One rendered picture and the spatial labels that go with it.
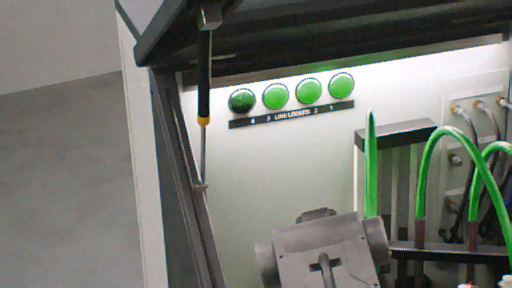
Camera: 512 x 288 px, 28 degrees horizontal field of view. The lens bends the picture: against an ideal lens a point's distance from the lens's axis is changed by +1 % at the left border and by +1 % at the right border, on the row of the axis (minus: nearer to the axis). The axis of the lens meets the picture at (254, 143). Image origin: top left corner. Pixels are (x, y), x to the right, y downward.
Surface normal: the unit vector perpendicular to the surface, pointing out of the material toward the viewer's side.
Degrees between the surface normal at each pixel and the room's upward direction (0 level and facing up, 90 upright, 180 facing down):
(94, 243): 0
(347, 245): 21
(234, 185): 90
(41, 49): 90
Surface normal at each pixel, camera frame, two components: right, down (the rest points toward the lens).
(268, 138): 0.30, 0.41
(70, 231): -0.04, -0.90
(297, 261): -0.20, -0.70
